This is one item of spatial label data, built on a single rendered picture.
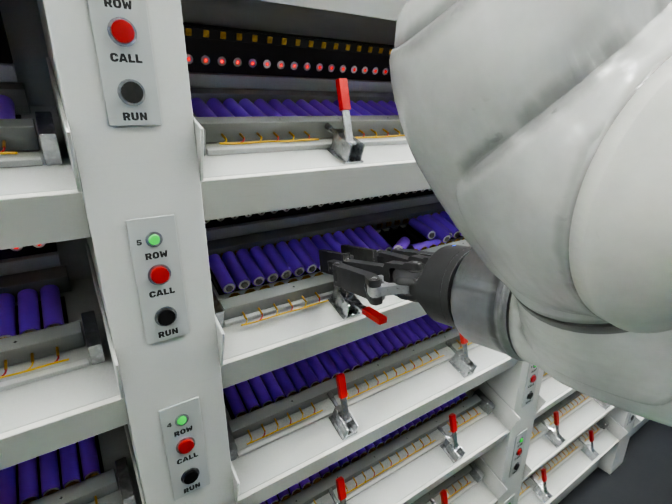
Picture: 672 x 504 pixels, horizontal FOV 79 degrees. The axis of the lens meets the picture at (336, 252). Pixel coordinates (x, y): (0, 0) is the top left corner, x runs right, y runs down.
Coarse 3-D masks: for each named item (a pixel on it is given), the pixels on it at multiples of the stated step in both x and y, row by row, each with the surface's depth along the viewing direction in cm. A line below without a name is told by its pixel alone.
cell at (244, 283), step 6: (228, 252) 57; (222, 258) 57; (228, 258) 56; (234, 258) 56; (228, 264) 55; (234, 264) 55; (240, 264) 56; (228, 270) 55; (234, 270) 54; (240, 270) 54; (234, 276) 54; (240, 276) 53; (246, 276) 54; (240, 282) 53; (246, 282) 53; (240, 288) 54; (246, 288) 54
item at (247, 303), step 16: (464, 240) 71; (272, 288) 52; (288, 288) 53; (304, 288) 53; (320, 288) 55; (224, 304) 48; (240, 304) 49; (256, 304) 50; (272, 304) 52; (256, 320) 49
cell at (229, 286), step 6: (210, 258) 55; (216, 258) 55; (210, 264) 55; (216, 264) 54; (222, 264) 55; (216, 270) 54; (222, 270) 53; (216, 276) 53; (222, 276) 53; (228, 276) 53; (222, 282) 52; (228, 282) 52; (222, 288) 52; (228, 288) 52; (234, 288) 53
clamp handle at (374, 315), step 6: (348, 294) 53; (348, 300) 53; (354, 300) 53; (354, 306) 52; (360, 306) 52; (366, 306) 52; (366, 312) 50; (372, 312) 50; (378, 312) 50; (372, 318) 49; (378, 318) 48; (384, 318) 48
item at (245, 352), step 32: (256, 224) 60; (288, 224) 64; (256, 288) 55; (288, 320) 51; (320, 320) 52; (352, 320) 54; (224, 352) 46; (256, 352) 47; (288, 352) 50; (320, 352) 54; (224, 384) 47
